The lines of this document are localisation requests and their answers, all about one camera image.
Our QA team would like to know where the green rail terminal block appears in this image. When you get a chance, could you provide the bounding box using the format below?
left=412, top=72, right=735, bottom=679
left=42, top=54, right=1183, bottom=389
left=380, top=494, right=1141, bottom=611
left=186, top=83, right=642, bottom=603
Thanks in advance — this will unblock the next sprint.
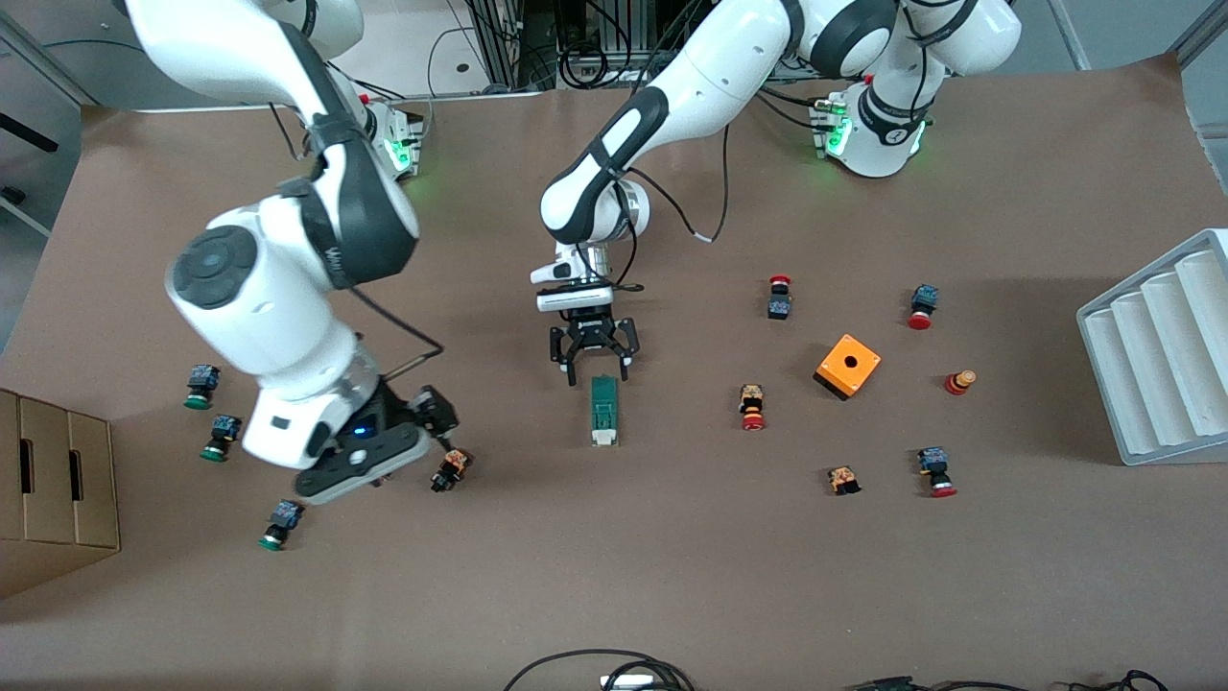
left=589, top=375, right=622, bottom=448

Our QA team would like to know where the white ribbed tray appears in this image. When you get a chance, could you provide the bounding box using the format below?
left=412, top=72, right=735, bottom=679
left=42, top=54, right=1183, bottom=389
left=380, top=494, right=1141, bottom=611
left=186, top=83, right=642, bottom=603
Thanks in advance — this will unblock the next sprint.
left=1075, top=228, right=1228, bottom=467

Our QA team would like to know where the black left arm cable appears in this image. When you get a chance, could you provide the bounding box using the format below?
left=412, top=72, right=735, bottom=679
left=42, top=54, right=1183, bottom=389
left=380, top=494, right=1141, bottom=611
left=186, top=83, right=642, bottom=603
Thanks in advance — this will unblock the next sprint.
left=624, top=125, right=732, bottom=294

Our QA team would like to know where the black button orange block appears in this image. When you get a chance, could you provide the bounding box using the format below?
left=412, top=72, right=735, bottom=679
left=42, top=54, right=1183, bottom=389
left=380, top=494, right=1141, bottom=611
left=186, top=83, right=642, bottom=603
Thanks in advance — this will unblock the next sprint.
left=430, top=447, right=472, bottom=494

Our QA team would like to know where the black cable loop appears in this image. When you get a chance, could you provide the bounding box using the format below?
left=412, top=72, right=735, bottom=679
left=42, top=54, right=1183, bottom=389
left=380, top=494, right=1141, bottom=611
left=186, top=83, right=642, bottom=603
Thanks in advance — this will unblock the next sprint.
left=504, top=650, right=694, bottom=691

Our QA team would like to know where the brown cardboard box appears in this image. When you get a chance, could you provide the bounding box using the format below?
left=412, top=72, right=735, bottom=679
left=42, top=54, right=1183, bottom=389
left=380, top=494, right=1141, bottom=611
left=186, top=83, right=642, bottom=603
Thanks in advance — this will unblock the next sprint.
left=0, top=388, right=122, bottom=601

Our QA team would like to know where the aluminium frame rack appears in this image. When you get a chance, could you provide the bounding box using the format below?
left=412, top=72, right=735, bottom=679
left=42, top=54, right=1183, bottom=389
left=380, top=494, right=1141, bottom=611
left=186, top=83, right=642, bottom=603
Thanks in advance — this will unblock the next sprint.
left=460, top=0, right=730, bottom=92

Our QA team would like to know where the green push button blue block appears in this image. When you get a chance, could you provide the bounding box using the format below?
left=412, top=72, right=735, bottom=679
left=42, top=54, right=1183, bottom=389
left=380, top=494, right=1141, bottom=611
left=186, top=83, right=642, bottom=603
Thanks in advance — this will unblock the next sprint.
left=183, top=364, right=223, bottom=412
left=201, top=414, right=244, bottom=463
left=257, top=499, right=306, bottom=553

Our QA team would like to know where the orange button enclosure box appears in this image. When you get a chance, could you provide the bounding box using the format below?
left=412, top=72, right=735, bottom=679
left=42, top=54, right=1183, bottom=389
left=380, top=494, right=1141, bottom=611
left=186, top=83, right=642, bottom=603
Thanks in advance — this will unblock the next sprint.
left=813, top=333, right=883, bottom=402

